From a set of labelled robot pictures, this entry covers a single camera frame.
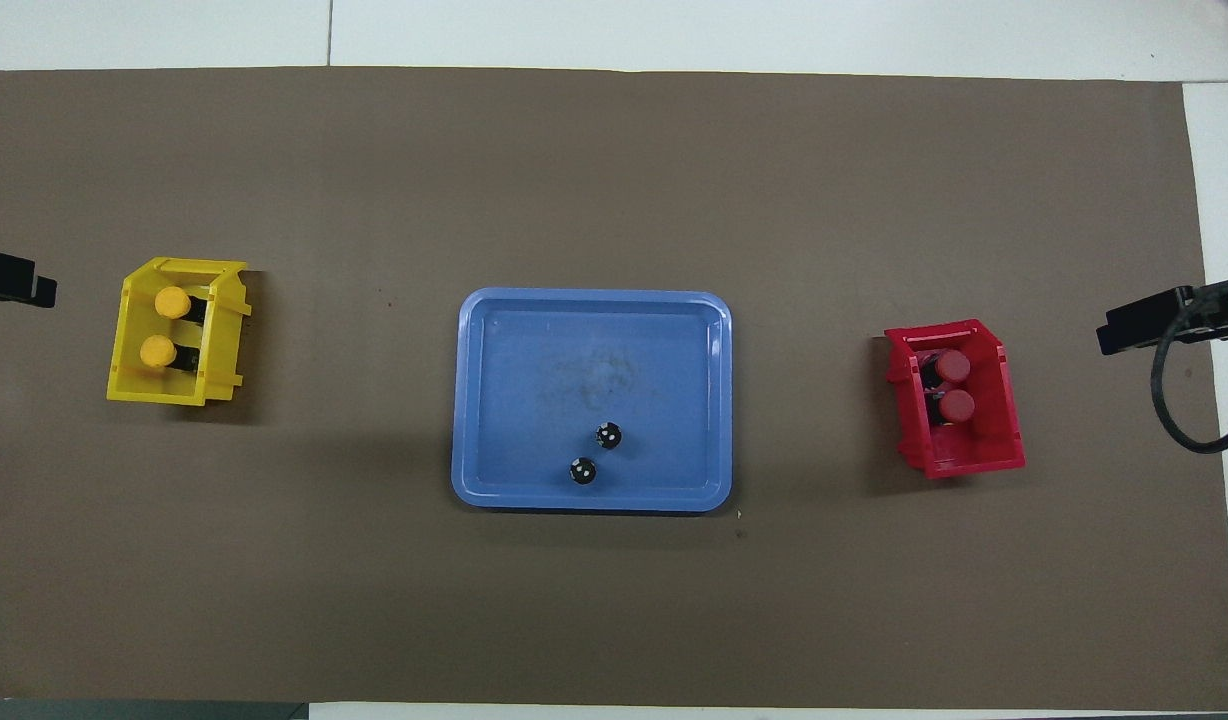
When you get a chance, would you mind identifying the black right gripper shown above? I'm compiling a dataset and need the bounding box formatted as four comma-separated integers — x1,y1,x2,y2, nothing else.
1095,276,1228,357

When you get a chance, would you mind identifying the yellow push button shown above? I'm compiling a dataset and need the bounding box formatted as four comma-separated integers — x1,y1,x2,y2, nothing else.
139,335,200,373
154,286,210,326

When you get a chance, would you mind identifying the red push button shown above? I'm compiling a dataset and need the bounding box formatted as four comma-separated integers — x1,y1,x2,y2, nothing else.
924,349,972,386
929,388,977,426

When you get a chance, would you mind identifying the yellow plastic bin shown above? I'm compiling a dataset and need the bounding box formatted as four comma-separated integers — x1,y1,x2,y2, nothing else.
106,258,250,407

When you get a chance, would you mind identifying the red plastic bin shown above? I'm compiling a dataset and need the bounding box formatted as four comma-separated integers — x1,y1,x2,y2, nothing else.
884,319,1027,480

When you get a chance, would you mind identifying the blue plastic tray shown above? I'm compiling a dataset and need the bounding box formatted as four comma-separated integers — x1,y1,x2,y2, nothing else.
451,288,733,514

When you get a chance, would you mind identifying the brown paper table mat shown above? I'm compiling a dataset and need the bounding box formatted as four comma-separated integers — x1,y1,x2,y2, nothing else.
0,66,1228,713

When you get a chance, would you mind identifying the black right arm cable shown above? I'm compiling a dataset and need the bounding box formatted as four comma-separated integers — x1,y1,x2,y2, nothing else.
1151,262,1228,456

